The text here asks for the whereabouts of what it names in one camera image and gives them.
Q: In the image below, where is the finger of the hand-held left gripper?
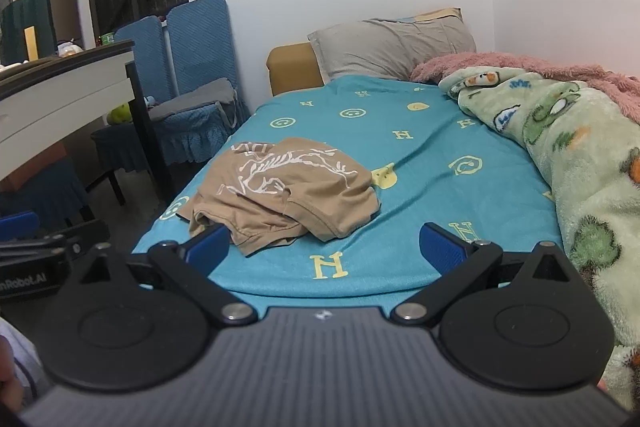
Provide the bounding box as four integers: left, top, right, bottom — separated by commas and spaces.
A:
0, 211, 110, 264

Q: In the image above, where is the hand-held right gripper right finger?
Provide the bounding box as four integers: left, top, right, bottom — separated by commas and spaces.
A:
389, 222, 584, 328

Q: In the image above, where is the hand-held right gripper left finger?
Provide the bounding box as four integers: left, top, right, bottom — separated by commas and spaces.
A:
65, 223, 259, 328

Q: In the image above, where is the tan skeleton print t-shirt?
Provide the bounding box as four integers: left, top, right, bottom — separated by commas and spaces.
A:
187, 137, 382, 257

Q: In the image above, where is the teal patterned bed sheet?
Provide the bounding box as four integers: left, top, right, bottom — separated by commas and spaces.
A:
131, 74, 566, 299

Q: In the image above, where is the white desk with black top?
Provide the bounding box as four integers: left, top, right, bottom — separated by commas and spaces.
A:
0, 39, 174, 208

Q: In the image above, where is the grey seat cushion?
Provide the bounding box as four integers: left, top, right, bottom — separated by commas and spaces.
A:
147, 77, 239, 118

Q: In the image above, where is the green plush toy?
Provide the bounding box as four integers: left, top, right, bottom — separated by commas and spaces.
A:
107, 103, 134, 126

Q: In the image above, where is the green cartoon fleece blanket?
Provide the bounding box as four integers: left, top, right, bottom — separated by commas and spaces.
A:
439, 66, 640, 413

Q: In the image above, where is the yellow card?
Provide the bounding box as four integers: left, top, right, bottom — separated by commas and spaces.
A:
24, 27, 40, 62

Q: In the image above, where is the pink fuzzy blanket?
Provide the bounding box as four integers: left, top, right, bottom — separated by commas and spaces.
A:
411, 52, 640, 124

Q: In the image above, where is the blue covered chair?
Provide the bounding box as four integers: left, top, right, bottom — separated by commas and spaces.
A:
145, 0, 252, 166
90, 16, 176, 205

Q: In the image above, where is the grey pillow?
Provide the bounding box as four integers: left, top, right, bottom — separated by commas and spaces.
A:
307, 14, 477, 82

